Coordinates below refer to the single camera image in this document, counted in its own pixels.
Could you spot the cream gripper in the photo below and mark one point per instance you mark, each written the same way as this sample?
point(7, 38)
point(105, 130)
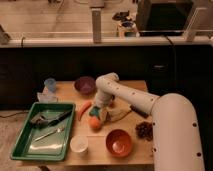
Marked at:
point(104, 114)

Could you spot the teal sponge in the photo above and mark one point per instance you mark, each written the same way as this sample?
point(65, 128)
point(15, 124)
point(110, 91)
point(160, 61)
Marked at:
point(94, 111)

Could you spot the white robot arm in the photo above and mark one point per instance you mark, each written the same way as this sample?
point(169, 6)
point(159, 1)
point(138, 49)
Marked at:
point(176, 137)

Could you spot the green plastic tray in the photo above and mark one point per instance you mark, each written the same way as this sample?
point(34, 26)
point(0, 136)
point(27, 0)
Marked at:
point(51, 148)

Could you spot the yellow banana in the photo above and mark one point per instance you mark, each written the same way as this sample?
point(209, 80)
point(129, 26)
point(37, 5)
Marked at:
point(117, 114)

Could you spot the orange fruit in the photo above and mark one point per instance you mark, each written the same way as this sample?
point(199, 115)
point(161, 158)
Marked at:
point(94, 123)

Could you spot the orange carrot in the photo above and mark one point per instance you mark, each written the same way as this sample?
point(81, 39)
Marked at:
point(83, 108)

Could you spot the purple bowl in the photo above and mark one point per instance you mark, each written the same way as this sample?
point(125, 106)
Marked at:
point(85, 85)

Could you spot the red bowl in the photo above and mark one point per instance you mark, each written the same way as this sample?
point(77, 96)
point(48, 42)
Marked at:
point(119, 143)

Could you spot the wooden board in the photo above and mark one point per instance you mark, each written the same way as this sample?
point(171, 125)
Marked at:
point(98, 154)

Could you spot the black rectangular block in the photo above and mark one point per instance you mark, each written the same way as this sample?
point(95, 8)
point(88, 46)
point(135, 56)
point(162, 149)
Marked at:
point(139, 112)

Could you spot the white cup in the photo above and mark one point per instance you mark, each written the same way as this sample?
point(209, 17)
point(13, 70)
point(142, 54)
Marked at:
point(79, 145)

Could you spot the dark grape bunch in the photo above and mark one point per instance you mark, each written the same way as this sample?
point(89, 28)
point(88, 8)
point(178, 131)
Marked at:
point(144, 130)

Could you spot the metal spoon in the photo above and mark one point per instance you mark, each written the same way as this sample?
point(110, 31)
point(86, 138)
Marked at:
point(58, 130)

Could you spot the clear plastic bag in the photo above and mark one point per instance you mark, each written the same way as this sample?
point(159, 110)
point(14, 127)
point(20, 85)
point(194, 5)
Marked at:
point(46, 97)

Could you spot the black monitor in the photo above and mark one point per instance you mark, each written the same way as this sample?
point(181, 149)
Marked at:
point(168, 17)

